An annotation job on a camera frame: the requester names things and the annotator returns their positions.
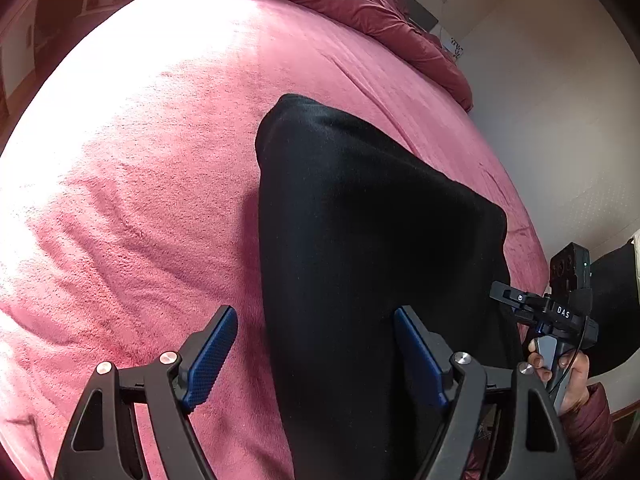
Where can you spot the right forearm maroon puffer sleeve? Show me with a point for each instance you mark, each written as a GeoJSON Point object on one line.
{"type": "Point", "coordinates": [589, 432]}

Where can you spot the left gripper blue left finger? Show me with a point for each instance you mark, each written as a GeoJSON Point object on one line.
{"type": "Point", "coordinates": [202, 356]}

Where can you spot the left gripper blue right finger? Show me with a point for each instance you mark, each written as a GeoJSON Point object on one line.
{"type": "Point", "coordinates": [426, 358]}

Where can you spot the black pants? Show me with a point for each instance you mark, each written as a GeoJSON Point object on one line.
{"type": "Point", "coordinates": [352, 226]}

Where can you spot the maroon velvet quilt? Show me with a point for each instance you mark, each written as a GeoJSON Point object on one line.
{"type": "Point", "coordinates": [350, 5]}

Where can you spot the black office chair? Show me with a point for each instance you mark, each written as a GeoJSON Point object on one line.
{"type": "Point", "coordinates": [614, 283]}

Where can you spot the black camera box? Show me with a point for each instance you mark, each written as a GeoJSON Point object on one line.
{"type": "Point", "coordinates": [570, 271]}

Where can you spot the pink fleece bed sheet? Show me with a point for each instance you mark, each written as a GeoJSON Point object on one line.
{"type": "Point", "coordinates": [129, 215]}

